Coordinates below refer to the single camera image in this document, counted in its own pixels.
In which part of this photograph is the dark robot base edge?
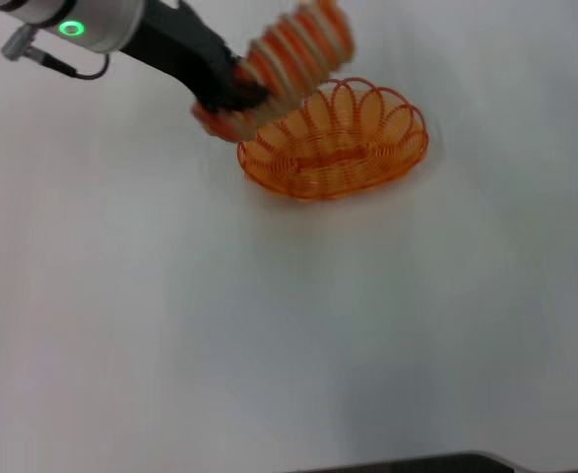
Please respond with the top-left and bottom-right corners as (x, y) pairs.
(312, 450), (534, 473)

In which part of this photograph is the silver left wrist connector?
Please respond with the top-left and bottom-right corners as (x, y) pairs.
(1, 27), (38, 61)

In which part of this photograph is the orange woven plastic basket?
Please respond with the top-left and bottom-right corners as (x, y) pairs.
(237, 77), (430, 201)

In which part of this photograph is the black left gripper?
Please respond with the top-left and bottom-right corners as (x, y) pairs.
(120, 0), (270, 115)

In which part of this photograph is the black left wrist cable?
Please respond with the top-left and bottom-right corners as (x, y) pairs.
(32, 47), (111, 81)

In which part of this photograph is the orange striped bread roll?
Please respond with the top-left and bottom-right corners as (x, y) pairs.
(192, 0), (356, 144)

